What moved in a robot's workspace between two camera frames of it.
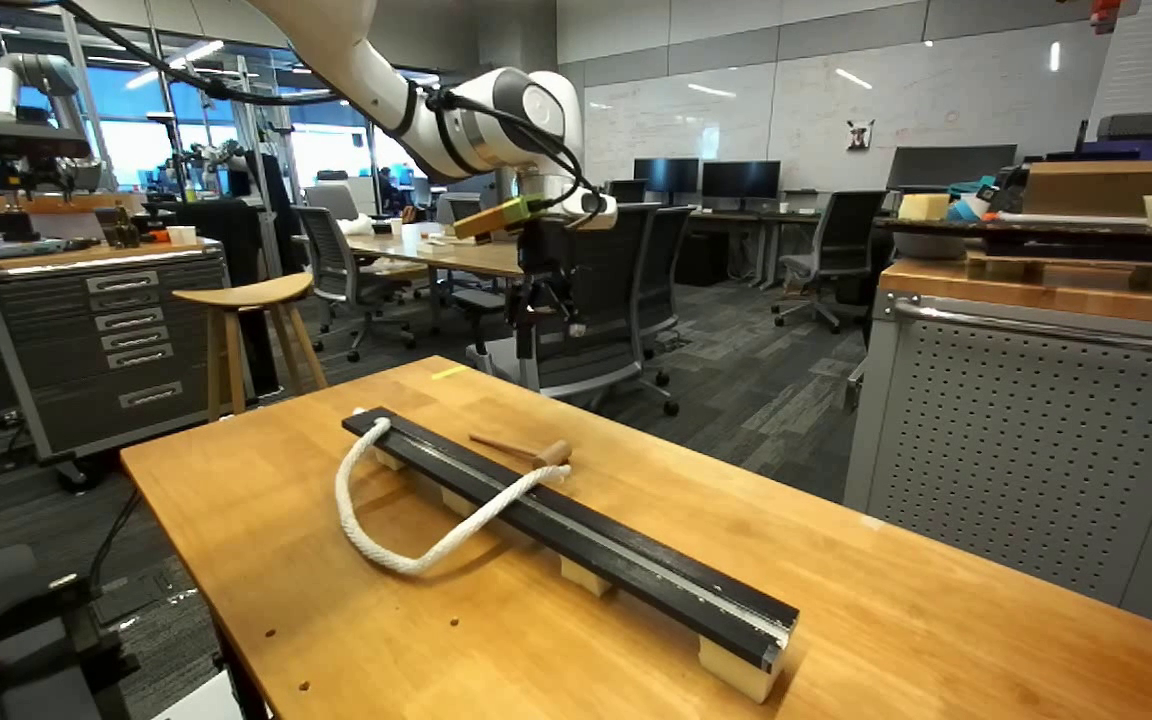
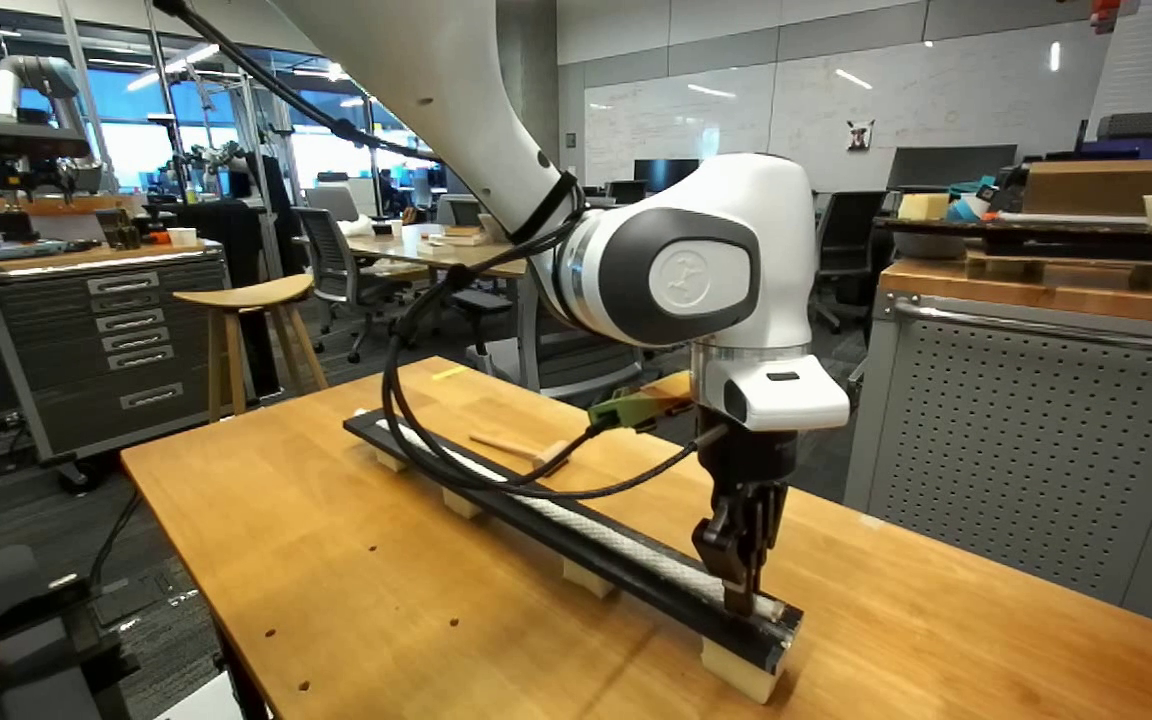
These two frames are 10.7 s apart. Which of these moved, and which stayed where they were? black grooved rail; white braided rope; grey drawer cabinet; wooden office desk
Moved: white braided rope
Stayed: grey drawer cabinet; wooden office desk; black grooved rail
